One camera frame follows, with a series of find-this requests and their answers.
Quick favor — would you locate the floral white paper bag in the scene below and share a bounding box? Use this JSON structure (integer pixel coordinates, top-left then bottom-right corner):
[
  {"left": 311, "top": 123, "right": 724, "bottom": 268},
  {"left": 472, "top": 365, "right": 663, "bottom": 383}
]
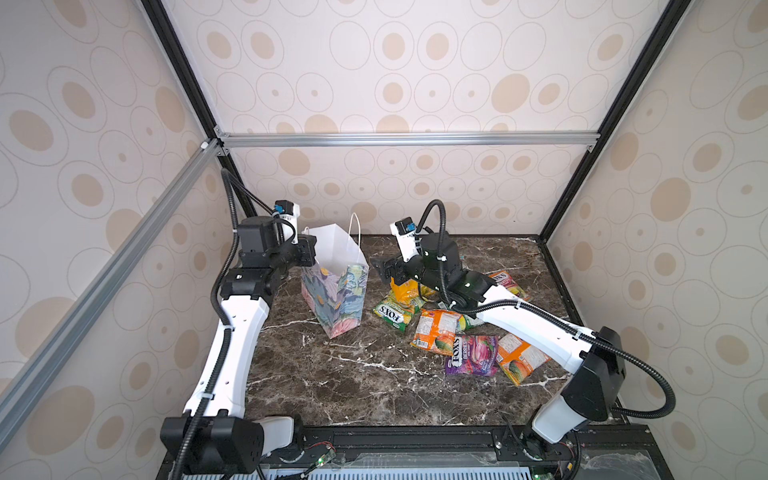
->
[{"left": 301, "top": 214, "right": 369, "bottom": 339}]

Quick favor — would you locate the orange snack bag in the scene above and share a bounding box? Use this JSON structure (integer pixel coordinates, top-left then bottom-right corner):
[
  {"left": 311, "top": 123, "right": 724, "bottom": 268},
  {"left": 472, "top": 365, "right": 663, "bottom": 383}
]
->
[
  {"left": 496, "top": 333, "right": 550, "bottom": 386},
  {"left": 410, "top": 310, "right": 462, "bottom": 356}
]

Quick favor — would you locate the purple Fox's candy bag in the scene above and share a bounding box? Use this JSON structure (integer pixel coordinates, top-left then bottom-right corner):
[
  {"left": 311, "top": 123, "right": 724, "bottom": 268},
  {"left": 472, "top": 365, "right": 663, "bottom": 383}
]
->
[{"left": 445, "top": 335, "right": 498, "bottom": 377}]

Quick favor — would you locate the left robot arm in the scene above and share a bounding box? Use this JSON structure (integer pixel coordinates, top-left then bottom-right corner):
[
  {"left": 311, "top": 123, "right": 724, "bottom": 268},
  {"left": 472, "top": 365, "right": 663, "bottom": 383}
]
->
[{"left": 160, "top": 169, "right": 316, "bottom": 479}]

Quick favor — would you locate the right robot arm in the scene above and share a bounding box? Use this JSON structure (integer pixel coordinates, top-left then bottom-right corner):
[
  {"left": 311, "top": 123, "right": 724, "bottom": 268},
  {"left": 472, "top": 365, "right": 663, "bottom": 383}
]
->
[{"left": 378, "top": 199, "right": 677, "bottom": 448}]

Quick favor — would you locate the yellow snack bag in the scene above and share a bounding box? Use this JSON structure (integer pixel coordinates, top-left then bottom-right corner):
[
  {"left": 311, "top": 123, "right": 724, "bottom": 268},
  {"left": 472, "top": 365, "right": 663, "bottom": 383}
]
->
[{"left": 390, "top": 279, "right": 439, "bottom": 306}]

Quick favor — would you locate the green Fox's candy bag small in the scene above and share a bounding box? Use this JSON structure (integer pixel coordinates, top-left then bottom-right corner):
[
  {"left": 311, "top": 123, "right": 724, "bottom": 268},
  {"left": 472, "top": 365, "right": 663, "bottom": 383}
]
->
[{"left": 373, "top": 293, "right": 426, "bottom": 332}]

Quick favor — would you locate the green snack bag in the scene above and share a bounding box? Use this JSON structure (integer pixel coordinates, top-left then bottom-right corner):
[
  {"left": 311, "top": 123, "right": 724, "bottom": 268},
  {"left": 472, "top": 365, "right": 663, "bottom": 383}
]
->
[{"left": 457, "top": 315, "right": 484, "bottom": 332}]

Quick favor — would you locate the pink Fox's candy bag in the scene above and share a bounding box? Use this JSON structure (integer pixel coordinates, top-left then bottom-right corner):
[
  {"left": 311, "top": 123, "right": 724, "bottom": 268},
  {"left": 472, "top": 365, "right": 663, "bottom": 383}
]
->
[{"left": 488, "top": 270, "right": 530, "bottom": 301}]

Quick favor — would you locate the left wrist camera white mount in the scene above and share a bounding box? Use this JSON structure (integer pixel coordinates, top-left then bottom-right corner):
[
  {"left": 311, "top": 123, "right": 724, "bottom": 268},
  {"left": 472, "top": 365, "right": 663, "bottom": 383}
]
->
[{"left": 273, "top": 200, "right": 300, "bottom": 244}]

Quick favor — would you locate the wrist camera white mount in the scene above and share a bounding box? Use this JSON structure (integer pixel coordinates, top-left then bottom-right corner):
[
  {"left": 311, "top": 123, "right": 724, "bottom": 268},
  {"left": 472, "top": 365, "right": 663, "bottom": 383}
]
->
[
  {"left": 390, "top": 217, "right": 419, "bottom": 262},
  {"left": 273, "top": 200, "right": 300, "bottom": 244}
]

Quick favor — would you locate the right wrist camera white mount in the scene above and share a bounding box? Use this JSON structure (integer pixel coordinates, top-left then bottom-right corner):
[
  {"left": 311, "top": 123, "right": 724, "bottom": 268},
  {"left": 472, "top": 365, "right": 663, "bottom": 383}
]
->
[{"left": 390, "top": 217, "right": 419, "bottom": 262}]

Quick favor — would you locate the horizontal aluminium rail back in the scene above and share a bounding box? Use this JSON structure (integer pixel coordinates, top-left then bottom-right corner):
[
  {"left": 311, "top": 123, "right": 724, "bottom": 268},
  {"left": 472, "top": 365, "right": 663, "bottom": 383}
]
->
[{"left": 220, "top": 130, "right": 600, "bottom": 149}]

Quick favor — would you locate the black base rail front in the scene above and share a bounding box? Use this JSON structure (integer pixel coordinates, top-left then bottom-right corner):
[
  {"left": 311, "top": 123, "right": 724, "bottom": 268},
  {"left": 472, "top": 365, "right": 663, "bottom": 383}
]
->
[{"left": 157, "top": 424, "right": 674, "bottom": 480}]

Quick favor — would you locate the black frame post left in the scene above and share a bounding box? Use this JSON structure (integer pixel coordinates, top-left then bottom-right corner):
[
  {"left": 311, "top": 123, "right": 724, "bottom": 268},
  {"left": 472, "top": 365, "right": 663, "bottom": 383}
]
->
[{"left": 139, "top": 0, "right": 269, "bottom": 244}]

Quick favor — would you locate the black frame post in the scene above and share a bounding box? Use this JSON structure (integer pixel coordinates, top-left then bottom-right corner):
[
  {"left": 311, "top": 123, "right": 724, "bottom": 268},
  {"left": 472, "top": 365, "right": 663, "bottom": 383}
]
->
[
  {"left": 139, "top": 0, "right": 269, "bottom": 244},
  {"left": 538, "top": 0, "right": 692, "bottom": 246}
]

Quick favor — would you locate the aluminium rail left side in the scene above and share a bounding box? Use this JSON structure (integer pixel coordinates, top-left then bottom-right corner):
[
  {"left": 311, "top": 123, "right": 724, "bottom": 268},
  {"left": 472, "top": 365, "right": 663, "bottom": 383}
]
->
[{"left": 1, "top": 138, "right": 222, "bottom": 448}]

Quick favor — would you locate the black frame post right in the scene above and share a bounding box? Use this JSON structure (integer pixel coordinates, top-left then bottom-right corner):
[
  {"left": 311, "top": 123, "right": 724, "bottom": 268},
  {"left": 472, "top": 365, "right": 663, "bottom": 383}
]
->
[{"left": 538, "top": 0, "right": 692, "bottom": 246}]

